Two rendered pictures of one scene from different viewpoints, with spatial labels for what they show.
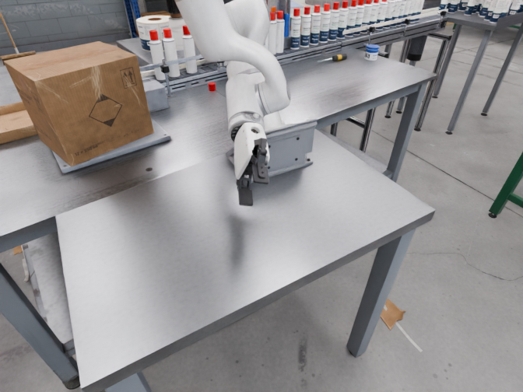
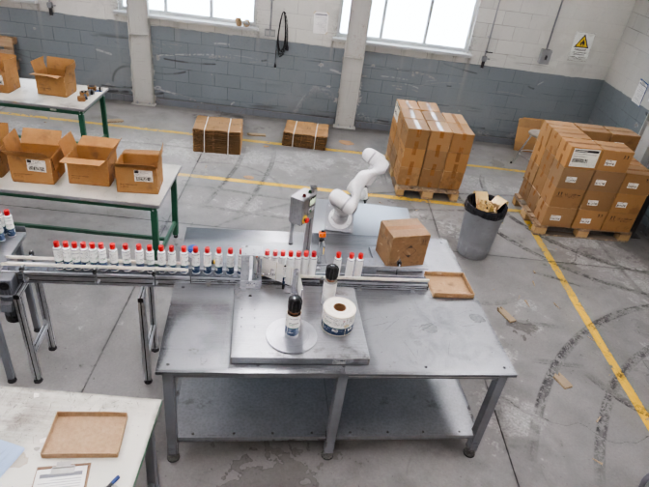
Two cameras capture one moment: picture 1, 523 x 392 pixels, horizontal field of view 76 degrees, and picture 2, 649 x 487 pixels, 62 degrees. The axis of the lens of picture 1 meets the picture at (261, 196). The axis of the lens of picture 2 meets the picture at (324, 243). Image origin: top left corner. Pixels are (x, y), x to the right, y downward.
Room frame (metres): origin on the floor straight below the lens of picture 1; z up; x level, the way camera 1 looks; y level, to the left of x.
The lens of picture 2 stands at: (4.38, 1.59, 3.09)
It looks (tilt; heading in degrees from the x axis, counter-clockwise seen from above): 33 degrees down; 206
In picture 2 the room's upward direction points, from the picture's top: 8 degrees clockwise
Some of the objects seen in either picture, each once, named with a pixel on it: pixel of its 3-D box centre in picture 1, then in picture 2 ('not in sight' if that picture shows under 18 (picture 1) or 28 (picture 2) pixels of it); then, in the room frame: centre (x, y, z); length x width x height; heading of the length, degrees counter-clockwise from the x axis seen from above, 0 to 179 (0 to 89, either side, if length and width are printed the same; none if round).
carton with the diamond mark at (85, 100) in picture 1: (85, 100); (402, 243); (1.05, 0.57, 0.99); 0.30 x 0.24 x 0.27; 137
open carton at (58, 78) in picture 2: not in sight; (54, 77); (0.47, -4.12, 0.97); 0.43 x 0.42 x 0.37; 27
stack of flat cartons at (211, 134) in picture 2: not in sight; (218, 134); (-1.10, -2.99, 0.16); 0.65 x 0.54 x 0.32; 125
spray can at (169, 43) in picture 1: (170, 53); (350, 265); (1.57, 0.41, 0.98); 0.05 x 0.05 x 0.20
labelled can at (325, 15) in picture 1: (324, 23); (207, 260); (2.14, -0.37, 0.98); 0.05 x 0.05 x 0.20
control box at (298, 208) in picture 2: not in sight; (302, 207); (1.71, 0.07, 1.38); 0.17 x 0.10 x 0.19; 1
